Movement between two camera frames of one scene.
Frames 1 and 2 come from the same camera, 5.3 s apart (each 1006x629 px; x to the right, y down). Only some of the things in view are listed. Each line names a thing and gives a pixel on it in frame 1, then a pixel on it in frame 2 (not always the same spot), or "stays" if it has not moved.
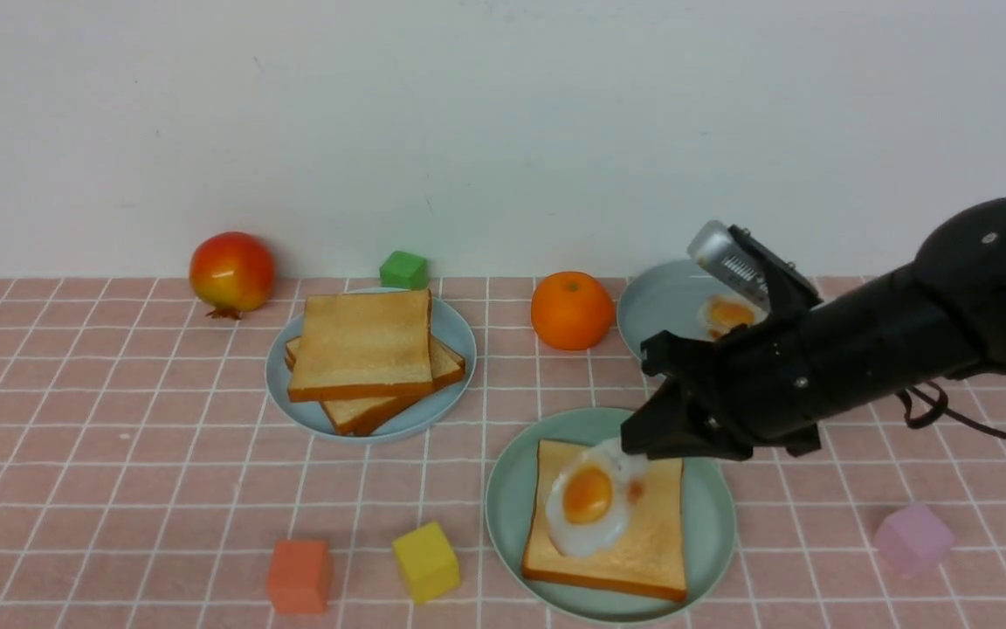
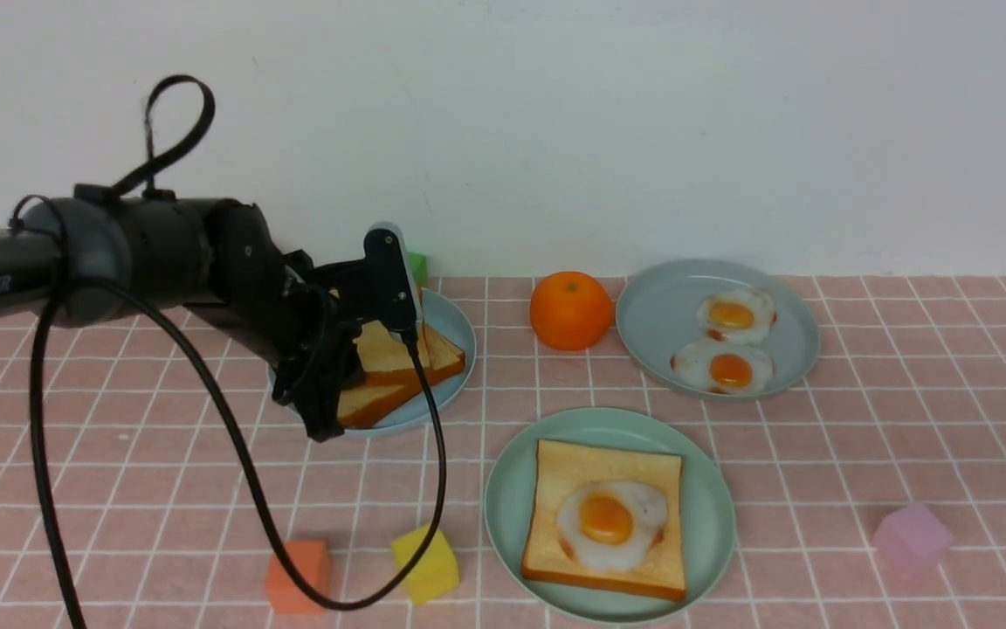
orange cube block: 299,577 stays
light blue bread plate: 448,323 stays
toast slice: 650,560 stays
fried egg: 589,498 -> 609,526
